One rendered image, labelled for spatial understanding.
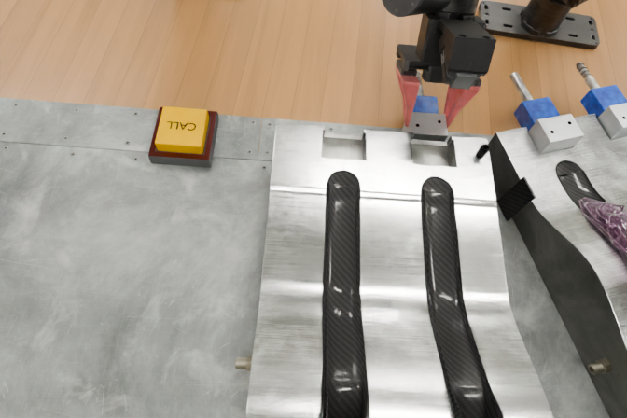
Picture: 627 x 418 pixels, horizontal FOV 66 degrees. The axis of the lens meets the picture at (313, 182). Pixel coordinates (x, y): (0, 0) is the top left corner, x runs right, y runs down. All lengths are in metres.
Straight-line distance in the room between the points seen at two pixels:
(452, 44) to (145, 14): 0.52
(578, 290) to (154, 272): 0.49
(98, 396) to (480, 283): 0.42
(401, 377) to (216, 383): 0.21
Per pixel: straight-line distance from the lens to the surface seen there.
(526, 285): 0.67
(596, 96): 0.79
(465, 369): 0.50
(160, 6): 0.88
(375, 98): 0.75
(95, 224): 0.66
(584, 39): 0.96
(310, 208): 0.54
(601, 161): 0.74
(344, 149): 0.61
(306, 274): 0.52
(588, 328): 0.65
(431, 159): 0.63
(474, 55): 0.55
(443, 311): 0.53
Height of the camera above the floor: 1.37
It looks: 61 degrees down
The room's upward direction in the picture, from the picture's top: 9 degrees clockwise
